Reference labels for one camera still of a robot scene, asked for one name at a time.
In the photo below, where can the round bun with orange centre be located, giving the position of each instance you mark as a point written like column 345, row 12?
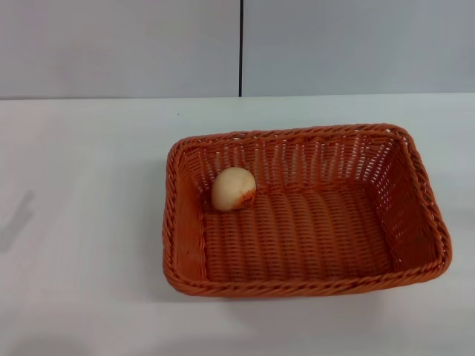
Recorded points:
column 232, row 187

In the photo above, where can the orange woven rectangular basket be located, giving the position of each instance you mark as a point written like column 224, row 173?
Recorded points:
column 297, row 237

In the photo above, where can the dark vertical wall seam strip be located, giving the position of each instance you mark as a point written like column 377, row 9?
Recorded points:
column 241, row 48

